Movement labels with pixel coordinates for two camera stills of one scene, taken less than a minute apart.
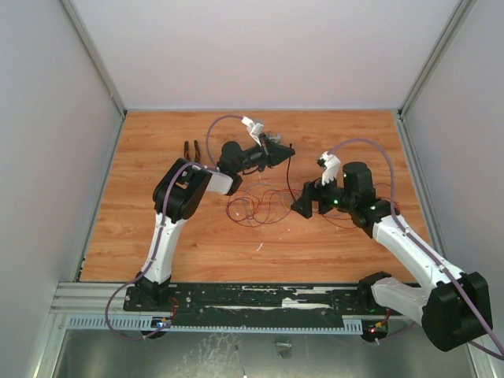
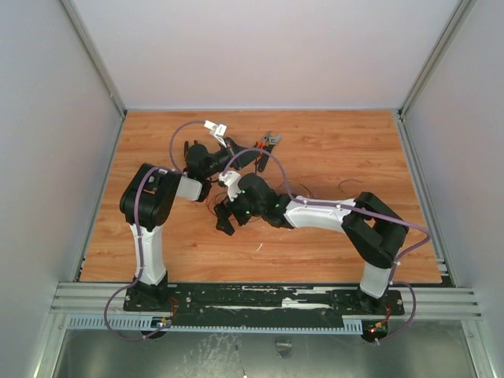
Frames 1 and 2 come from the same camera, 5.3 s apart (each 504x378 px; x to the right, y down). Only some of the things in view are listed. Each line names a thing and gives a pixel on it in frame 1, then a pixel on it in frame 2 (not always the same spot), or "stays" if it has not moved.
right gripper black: (312, 198) → (229, 210)
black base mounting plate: (261, 301) stays
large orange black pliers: (198, 155) stays
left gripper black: (273, 153) → (243, 158)
